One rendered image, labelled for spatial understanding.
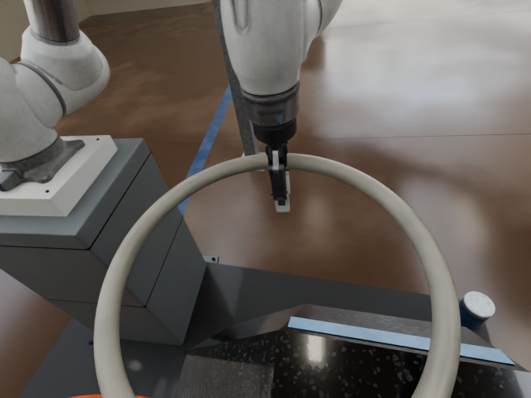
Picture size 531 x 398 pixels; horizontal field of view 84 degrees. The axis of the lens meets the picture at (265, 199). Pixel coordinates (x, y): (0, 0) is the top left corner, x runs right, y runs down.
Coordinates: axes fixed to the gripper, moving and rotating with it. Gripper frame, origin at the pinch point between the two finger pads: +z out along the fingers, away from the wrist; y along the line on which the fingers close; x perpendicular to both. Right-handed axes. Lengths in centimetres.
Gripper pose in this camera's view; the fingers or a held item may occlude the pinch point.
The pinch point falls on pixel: (282, 193)
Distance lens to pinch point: 63.9
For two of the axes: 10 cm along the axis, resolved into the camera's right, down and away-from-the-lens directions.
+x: 9.9, -0.3, -1.3
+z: 1.2, 6.3, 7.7
